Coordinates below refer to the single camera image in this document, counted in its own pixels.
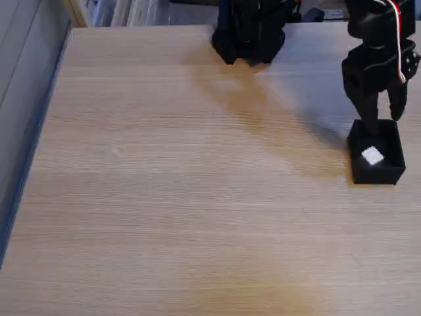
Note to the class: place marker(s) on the white cube block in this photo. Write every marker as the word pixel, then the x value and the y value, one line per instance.
pixel 372 155

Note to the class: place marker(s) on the black open box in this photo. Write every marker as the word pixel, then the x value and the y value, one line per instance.
pixel 378 172

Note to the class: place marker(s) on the white labelled device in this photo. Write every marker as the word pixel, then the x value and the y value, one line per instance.
pixel 333 14

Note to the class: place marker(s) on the dark blue object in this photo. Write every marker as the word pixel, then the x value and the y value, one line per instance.
pixel 314 14

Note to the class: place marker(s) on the white stacked panels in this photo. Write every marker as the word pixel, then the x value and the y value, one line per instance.
pixel 135 12

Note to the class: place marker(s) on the light wooden frame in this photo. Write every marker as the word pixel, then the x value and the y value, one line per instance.
pixel 76 13

